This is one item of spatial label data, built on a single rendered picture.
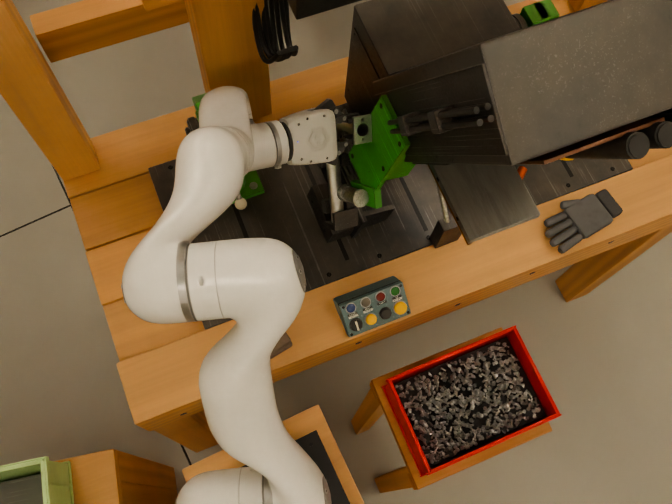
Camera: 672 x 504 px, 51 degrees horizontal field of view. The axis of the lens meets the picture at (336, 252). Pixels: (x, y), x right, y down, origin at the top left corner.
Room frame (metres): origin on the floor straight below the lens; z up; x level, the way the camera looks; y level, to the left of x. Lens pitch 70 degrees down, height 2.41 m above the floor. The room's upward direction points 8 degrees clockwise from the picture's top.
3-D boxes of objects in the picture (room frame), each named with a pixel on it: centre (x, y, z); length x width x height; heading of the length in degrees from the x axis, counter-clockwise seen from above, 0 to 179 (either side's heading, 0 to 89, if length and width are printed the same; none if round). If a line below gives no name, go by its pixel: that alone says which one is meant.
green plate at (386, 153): (0.70, -0.08, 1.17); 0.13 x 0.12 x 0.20; 120
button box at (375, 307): (0.44, -0.10, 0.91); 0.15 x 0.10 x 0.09; 120
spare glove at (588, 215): (0.72, -0.56, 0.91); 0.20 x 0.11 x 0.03; 129
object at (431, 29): (0.96, -0.14, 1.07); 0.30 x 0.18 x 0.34; 120
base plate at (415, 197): (0.79, -0.11, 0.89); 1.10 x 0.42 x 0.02; 120
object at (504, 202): (0.74, -0.23, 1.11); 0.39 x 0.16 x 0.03; 30
